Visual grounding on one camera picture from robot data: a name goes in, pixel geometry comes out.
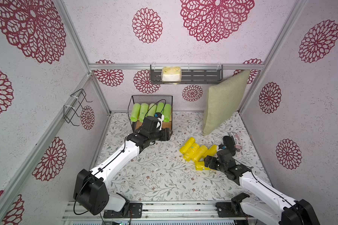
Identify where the green bag roll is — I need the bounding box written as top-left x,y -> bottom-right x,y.
130,103 -> 141,122
162,104 -> 171,122
156,102 -> 165,113
139,103 -> 149,122
147,103 -> 157,116

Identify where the yellow bag roll front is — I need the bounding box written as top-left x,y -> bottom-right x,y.
194,161 -> 210,171

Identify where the black wire wooden shelf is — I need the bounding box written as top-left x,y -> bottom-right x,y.
127,95 -> 173,136

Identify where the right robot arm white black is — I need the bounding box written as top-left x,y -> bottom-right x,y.
204,150 -> 320,225

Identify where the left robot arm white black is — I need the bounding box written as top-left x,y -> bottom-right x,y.
73,112 -> 172,217

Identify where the black oval object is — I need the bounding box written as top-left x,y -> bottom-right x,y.
223,136 -> 236,156

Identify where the yellow bag roll top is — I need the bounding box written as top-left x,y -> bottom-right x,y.
179,137 -> 195,154

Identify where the white yellow sponge block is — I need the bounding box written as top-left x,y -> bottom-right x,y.
161,67 -> 182,82

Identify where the green cushion pillow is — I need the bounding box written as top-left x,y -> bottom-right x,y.
202,70 -> 250,136

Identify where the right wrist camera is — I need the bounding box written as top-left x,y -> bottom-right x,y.
218,144 -> 227,151

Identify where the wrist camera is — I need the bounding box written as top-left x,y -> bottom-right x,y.
155,112 -> 165,130
218,144 -> 227,151

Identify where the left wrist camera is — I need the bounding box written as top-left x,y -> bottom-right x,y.
155,112 -> 165,130

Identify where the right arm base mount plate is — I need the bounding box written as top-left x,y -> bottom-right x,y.
215,202 -> 247,218

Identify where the grey wall mounted rack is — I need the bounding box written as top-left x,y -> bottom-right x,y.
150,64 -> 223,84

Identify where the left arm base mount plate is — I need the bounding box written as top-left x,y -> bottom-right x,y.
103,203 -> 143,219

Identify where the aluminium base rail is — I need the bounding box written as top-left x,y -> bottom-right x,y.
61,201 -> 255,222

